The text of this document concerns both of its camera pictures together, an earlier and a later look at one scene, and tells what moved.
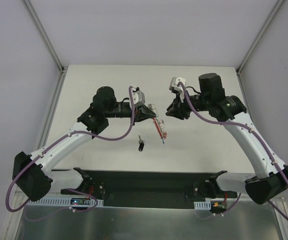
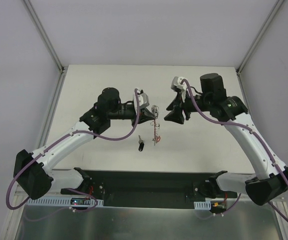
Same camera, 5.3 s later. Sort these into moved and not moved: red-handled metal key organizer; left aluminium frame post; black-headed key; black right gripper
Moved: red-handled metal key organizer
Not moved: left aluminium frame post; black-headed key; black right gripper
